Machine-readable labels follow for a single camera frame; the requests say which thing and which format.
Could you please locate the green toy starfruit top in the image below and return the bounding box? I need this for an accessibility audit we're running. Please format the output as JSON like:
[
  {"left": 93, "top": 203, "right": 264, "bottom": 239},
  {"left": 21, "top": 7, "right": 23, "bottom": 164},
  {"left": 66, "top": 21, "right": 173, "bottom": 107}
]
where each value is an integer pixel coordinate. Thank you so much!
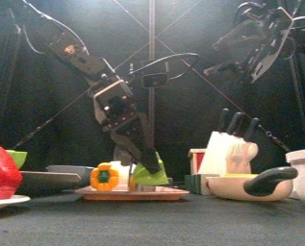
[{"left": 132, "top": 151, "right": 170, "bottom": 186}]

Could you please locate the white toy food piece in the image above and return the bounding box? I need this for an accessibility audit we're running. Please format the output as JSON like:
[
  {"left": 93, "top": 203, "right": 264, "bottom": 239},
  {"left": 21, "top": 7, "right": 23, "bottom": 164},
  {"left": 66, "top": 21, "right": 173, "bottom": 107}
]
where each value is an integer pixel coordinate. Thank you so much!
[{"left": 110, "top": 160, "right": 137, "bottom": 186}]

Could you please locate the orange toy pepper slice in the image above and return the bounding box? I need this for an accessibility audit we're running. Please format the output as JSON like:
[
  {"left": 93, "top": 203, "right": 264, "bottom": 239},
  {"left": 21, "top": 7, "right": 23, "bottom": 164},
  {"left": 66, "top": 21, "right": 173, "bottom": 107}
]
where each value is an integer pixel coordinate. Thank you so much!
[{"left": 89, "top": 161, "right": 121, "bottom": 192}]

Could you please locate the pink plastic tray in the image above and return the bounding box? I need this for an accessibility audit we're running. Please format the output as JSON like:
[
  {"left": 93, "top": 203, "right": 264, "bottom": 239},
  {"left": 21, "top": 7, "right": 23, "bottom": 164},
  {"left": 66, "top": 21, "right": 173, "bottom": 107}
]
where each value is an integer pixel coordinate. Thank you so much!
[{"left": 74, "top": 184, "right": 190, "bottom": 202}]

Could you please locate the grey toy bowl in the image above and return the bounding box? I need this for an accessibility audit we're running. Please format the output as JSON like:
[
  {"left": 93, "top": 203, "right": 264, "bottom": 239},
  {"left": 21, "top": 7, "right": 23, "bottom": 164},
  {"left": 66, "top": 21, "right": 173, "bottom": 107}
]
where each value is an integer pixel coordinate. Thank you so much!
[{"left": 46, "top": 164, "right": 96, "bottom": 187}]

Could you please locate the green toy block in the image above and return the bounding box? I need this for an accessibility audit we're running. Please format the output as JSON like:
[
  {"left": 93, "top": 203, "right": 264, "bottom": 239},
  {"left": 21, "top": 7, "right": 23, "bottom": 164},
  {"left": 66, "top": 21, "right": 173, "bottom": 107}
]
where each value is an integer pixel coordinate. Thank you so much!
[{"left": 185, "top": 173, "right": 221, "bottom": 196}]

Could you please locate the white toy knife block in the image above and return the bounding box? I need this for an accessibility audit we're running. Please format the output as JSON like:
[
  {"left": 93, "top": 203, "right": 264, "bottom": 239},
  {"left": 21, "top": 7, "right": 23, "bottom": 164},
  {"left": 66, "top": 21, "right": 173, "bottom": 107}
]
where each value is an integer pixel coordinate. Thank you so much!
[{"left": 197, "top": 130, "right": 260, "bottom": 176}]

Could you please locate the grey tray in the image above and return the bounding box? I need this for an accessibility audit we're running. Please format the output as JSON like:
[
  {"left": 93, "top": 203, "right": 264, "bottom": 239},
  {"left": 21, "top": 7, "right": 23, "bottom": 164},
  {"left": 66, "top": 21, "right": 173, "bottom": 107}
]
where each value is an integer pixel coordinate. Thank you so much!
[{"left": 18, "top": 170, "right": 85, "bottom": 196}]

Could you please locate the green cup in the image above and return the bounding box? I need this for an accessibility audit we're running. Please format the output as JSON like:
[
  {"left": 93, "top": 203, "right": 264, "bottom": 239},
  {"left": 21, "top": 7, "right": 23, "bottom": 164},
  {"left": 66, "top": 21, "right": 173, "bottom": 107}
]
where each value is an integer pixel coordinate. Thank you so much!
[{"left": 5, "top": 149, "right": 29, "bottom": 170}]

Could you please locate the red toy bell pepper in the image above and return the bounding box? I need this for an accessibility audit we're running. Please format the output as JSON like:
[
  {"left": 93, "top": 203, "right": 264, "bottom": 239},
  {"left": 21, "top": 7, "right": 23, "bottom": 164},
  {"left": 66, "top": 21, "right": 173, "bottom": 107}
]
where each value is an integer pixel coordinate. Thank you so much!
[{"left": 0, "top": 138, "right": 23, "bottom": 201}]

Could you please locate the white plate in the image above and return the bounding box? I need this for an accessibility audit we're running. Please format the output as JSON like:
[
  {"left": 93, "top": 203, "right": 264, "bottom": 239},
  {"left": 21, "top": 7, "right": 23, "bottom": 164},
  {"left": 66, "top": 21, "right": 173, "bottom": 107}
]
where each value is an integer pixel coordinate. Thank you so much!
[{"left": 0, "top": 194, "right": 31, "bottom": 213}]

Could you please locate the white toy pot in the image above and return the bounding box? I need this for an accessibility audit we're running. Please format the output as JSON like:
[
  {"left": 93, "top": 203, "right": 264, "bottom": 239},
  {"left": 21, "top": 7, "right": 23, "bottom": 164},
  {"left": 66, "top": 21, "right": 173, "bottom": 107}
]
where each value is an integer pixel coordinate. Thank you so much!
[{"left": 285, "top": 147, "right": 305, "bottom": 209}]

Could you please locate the black left camera cable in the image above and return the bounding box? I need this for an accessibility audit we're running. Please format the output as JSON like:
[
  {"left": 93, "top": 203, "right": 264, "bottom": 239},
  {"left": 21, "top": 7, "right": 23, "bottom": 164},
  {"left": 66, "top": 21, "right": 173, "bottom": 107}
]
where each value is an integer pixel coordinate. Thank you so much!
[{"left": 128, "top": 52, "right": 201, "bottom": 81}]

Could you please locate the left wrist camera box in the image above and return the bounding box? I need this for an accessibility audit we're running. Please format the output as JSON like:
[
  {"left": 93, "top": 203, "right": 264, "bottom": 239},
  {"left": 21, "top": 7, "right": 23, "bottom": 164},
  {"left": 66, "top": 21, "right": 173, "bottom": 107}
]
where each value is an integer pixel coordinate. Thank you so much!
[{"left": 140, "top": 60, "right": 173, "bottom": 89}]

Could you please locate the diagonal brace wire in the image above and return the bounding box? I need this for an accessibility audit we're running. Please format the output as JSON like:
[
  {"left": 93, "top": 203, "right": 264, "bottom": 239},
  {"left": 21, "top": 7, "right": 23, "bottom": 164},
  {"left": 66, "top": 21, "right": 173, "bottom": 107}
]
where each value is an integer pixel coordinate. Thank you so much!
[
  {"left": 112, "top": 0, "right": 292, "bottom": 153},
  {"left": 13, "top": 0, "right": 205, "bottom": 150}
]

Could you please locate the black knife handle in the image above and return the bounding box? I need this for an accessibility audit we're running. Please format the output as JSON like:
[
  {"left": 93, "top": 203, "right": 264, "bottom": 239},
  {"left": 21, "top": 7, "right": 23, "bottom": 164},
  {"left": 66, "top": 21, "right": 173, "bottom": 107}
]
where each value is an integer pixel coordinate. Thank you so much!
[
  {"left": 225, "top": 111, "right": 248, "bottom": 135},
  {"left": 244, "top": 117, "right": 261, "bottom": 142},
  {"left": 219, "top": 108, "right": 232, "bottom": 133}
]

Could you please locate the metal frame pole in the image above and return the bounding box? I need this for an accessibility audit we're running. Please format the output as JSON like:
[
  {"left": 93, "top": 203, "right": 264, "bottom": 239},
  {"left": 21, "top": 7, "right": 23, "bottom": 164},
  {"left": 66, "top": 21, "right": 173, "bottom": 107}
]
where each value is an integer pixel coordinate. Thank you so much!
[{"left": 148, "top": 0, "right": 157, "bottom": 148}]

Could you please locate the white pan black handle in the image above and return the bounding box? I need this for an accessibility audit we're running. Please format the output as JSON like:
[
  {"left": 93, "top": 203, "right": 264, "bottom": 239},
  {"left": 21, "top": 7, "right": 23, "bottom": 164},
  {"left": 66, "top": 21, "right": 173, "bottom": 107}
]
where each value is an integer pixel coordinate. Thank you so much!
[{"left": 205, "top": 165, "right": 300, "bottom": 203}]

